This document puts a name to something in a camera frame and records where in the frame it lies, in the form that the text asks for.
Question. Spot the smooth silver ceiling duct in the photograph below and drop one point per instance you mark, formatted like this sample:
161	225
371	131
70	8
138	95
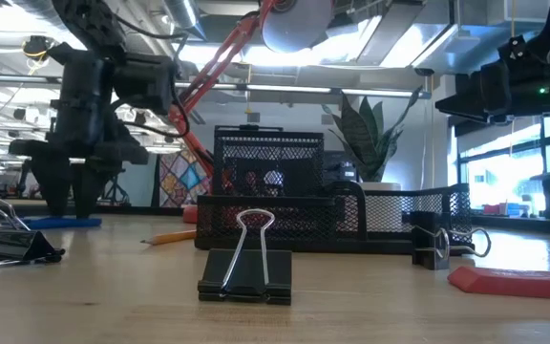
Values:
182	14

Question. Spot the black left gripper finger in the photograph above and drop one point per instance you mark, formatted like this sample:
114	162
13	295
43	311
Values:
55	184
86	188

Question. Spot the red desk lamp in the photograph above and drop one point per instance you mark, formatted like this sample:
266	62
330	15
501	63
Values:
299	24

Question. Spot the red eraser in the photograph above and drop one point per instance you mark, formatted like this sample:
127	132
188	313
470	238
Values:
514	283

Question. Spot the background black robot arm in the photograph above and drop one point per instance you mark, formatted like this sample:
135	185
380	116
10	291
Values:
115	191

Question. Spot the black mesh desk organizer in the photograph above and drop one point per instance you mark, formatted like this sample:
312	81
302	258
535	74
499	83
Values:
313	224

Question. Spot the orange pencil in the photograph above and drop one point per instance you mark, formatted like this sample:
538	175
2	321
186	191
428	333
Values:
175	236

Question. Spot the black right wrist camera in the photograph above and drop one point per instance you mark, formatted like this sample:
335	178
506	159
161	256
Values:
518	50

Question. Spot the large window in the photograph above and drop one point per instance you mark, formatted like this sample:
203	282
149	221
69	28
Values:
504	177

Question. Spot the pale partition panel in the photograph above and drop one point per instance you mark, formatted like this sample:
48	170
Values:
141	186

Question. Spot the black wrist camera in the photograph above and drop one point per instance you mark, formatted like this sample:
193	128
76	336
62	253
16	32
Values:
518	50
143	83

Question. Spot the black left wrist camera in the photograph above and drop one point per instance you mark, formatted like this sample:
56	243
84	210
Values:
143	83

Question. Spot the long ceiling light bar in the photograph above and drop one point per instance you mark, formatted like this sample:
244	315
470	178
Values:
303	89

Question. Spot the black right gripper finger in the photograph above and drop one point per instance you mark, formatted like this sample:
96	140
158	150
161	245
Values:
494	88
461	107

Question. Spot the black binder clip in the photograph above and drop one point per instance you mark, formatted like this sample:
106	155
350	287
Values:
17	246
425	243
277	277

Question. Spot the colourful patterned panel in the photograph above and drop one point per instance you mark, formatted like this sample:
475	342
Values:
184	181

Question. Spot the snake plant in white pot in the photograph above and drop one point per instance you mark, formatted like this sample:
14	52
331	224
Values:
365	143

